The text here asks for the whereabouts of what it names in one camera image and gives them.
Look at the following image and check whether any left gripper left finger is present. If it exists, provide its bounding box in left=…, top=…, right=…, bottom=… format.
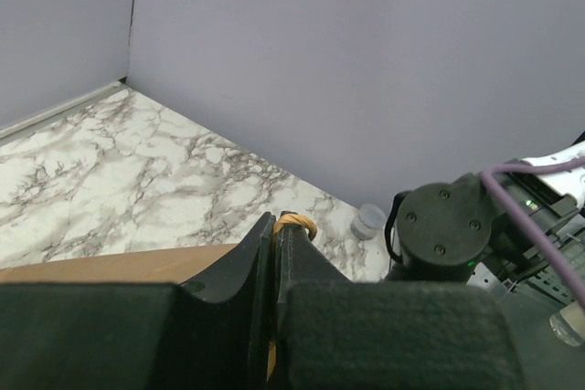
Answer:
left=1, top=213, right=275, bottom=389

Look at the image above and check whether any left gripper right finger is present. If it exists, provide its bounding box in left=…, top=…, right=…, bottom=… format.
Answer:
left=275, top=225, right=524, bottom=389

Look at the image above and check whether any brown paper bag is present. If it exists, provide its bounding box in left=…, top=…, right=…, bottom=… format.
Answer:
left=1, top=216, right=297, bottom=383

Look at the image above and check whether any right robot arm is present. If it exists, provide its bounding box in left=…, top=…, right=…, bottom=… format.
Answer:
left=384, top=137, right=584, bottom=347

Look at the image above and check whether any small clear plastic cup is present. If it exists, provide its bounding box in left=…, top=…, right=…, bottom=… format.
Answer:
left=350, top=204, right=387, bottom=240

